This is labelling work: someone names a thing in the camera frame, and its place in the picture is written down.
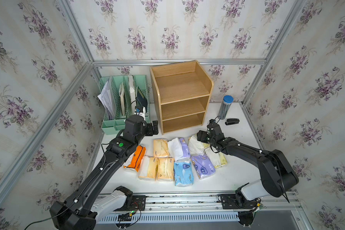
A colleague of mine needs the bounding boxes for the yellow tissue pack bottom shelf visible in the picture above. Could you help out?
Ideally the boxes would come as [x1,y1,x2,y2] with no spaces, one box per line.
[153,139,170,158]

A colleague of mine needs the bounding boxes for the white tissue pack shelf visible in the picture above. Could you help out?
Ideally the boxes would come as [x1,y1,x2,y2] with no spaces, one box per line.
[188,134,209,155]
[205,148,228,169]

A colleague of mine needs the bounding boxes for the white-blue tissue pack bottom shelf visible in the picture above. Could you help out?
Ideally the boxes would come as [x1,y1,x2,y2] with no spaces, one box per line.
[167,138,191,162]

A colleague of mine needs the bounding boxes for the purple tissue pack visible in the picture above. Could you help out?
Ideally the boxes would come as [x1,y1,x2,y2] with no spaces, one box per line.
[191,153,216,180]

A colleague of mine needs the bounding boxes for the orange tissue pack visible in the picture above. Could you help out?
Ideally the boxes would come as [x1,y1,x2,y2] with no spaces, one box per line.
[123,146,146,173]

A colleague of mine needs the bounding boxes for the light blue tissue pack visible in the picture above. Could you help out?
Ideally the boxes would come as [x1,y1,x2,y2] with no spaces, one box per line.
[173,161,194,187]

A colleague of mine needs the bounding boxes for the white tissue pack bottom shelf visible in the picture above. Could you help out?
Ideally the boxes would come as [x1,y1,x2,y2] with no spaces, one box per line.
[188,134,209,155]

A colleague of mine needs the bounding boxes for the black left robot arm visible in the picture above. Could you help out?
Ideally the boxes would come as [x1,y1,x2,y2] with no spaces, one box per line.
[49,115,159,230]

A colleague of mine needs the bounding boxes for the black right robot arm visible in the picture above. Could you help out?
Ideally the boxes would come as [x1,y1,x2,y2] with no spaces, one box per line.
[197,119,299,207]

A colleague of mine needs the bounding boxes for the wooden three-tier shelf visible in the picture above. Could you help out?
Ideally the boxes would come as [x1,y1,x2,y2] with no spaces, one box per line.
[149,60,214,134]

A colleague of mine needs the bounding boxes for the black tablet in organizer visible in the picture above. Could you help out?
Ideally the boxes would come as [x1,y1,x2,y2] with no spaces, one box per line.
[136,87,148,111]

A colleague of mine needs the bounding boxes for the black stapler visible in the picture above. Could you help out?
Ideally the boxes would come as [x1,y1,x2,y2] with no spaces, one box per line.
[225,118,240,126]

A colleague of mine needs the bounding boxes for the white folder in organizer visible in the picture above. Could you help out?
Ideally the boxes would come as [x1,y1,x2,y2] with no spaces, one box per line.
[128,75,137,116]

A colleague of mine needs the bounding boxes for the green desk file organizer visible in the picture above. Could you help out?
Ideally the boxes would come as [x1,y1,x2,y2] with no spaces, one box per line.
[99,75,150,135]

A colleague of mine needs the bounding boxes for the pencil canister blue lid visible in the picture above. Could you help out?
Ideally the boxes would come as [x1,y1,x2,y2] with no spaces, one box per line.
[218,95,234,119]

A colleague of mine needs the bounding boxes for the beige booklet in organizer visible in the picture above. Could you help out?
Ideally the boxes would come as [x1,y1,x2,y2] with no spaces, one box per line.
[119,82,126,116]

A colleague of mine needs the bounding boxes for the white papers in organizer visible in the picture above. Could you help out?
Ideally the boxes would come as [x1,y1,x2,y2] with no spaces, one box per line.
[97,77,117,120]

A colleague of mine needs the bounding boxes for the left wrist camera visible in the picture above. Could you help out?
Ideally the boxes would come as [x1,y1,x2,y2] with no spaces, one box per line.
[135,105,146,119]

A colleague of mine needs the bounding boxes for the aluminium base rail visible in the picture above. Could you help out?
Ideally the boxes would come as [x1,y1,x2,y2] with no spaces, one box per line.
[57,191,311,230]

